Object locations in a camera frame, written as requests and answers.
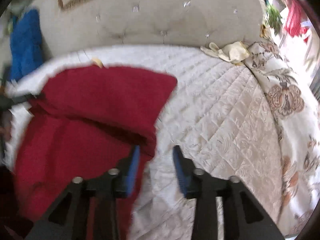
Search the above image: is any white quilted bedspread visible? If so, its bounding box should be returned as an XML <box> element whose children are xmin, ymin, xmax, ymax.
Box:
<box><xmin>8</xmin><ymin>46</ymin><xmax>281</xmax><ymax>239</ymax></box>

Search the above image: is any beige tufted headboard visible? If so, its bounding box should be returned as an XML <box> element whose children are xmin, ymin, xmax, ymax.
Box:
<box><xmin>32</xmin><ymin>0</ymin><xmax>265</xmax><ymax>57</ymax></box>

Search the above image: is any blue knitted cloth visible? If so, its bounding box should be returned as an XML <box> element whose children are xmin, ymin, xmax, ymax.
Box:
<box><xmin>9</xmin><ymin>9</ymin><xmax>43</xmax><ymax>81</ymax></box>

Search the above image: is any floral patterned blanket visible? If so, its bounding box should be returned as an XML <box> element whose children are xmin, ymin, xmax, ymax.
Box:
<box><xmin>244</xmin><ymin>30</ymin><xmax>319</xmax><ymax>236</ymax></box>

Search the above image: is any yellow garment label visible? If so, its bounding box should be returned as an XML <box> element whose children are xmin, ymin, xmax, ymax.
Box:
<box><xmin>91</xmin><ymin>58</ymin><xmax>104</xmax><ymax>68</ymax></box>

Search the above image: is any cream crumpled cloth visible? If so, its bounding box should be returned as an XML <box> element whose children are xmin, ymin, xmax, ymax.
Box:
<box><xmin>200</xmin><ymin>41</ymin><xmax>250</xmax><ymax>64</ymax></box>

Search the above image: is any red hanging garment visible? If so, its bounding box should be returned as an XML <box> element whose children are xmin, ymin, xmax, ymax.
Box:
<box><xmin>284</xmin><ymin>0</ymin><xmax>309</xmax><ymax>37</ymax></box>

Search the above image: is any dark red garment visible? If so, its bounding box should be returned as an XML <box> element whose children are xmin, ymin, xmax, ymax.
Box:
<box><xmin>15</xmin><ymin>65</ymin><xmax>177</xmax><ymax>238</ymax></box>

